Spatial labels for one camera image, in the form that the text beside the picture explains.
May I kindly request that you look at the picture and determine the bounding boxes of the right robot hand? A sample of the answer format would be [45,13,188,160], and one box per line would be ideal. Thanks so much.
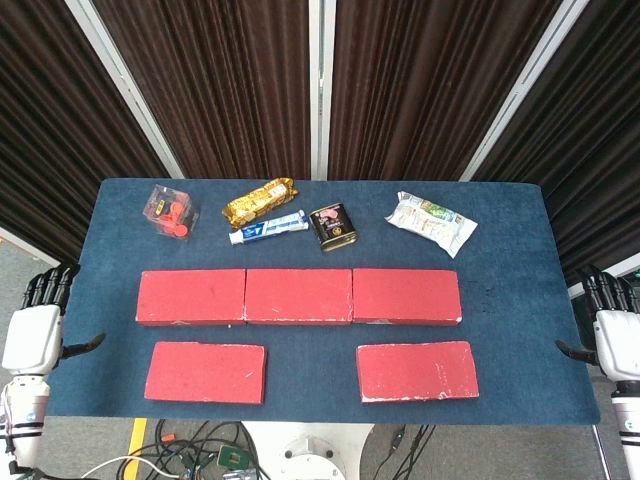
[555,264,640,382]

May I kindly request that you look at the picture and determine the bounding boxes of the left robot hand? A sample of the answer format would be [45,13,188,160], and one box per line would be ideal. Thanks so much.
[2,264,106,374]

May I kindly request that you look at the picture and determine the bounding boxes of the red brick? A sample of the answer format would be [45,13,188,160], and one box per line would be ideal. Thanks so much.
[356,340,481,404]
[143,341,268,405]
[352,268,463,328]
[135,269,247,327]
[243,268,354,325]

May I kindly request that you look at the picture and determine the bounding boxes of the clear box with red caps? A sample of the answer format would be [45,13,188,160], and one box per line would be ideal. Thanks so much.
[142,184,200,241]

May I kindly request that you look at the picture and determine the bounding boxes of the brown pleated curtain panel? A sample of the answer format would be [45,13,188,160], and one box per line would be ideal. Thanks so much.
[0,0,170,264]
[472,0,640,287]
[92,0,312,180]
[327,0,565,182]

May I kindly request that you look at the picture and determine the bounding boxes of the white snack bag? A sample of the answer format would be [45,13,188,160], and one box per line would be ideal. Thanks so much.
[384,191,479,259]

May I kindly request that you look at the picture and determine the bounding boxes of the green circuit board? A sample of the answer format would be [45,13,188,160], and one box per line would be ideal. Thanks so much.
[217,444,249,469]

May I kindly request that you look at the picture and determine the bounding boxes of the blue white toothpaste box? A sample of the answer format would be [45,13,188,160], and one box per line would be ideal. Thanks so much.
[228,209,310,246]

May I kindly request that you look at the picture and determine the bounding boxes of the gold snack package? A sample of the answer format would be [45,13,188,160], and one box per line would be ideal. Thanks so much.
[221,177,300,227]

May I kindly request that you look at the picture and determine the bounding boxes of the blue felt table cover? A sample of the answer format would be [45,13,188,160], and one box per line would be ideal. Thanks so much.
[47,178,601,427]

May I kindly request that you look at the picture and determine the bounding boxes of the black tin can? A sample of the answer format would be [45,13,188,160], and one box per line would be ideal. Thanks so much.
[308,202,360,253]

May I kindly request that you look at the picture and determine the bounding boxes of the white floor cable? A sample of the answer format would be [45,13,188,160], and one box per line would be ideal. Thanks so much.
[82,453,176,480]

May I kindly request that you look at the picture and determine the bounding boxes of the tangled black floor cables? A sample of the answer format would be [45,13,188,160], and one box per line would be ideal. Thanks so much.
[117,419,261,480]

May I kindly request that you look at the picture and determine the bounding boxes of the grey partition post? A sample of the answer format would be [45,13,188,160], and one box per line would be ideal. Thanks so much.
[459,0,599,182]
[64,0,185,180]
[308,0,331,181]

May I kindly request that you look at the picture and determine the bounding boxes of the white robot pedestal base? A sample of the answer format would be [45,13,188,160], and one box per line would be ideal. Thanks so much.
[239,422,374,480]

